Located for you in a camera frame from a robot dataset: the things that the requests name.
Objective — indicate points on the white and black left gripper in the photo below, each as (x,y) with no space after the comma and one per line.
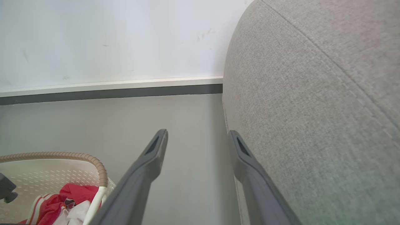
(6,187)

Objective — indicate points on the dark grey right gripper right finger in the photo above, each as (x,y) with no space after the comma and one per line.
(259,193)

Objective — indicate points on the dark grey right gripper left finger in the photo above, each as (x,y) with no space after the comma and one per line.
(134,187)

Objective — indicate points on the red garment with white stripes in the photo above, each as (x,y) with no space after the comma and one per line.
(78,192)

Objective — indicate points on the cream perforated basket brown rim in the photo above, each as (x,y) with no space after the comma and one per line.
(47,175)

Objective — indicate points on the grey fabric sofa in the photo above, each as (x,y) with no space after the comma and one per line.
(312,109)

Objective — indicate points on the white and dark skirting board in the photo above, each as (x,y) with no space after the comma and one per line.
(109,89)

